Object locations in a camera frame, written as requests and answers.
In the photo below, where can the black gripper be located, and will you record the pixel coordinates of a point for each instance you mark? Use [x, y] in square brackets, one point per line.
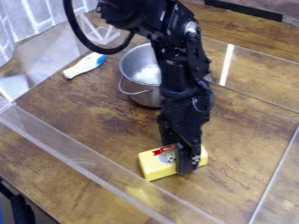
[183, 115]

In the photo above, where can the yellow butter block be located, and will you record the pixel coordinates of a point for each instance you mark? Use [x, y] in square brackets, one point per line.
[158, 162]

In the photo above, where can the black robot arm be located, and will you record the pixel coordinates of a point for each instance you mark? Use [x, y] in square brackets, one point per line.
[169, 24]

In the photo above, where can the stainless steel pot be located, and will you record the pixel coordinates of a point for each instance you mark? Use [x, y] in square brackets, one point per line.
[141, 76]

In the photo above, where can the clear acrylic barrier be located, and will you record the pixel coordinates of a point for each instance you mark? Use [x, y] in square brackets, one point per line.
[73, 133]

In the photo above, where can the black table leg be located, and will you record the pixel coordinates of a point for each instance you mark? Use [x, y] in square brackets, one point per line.
[23, 212]

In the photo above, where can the black bar at table edge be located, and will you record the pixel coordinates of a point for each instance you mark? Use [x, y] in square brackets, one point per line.
[245, 10]

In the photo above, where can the white curtain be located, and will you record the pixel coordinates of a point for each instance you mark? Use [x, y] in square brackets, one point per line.
[23, 19]

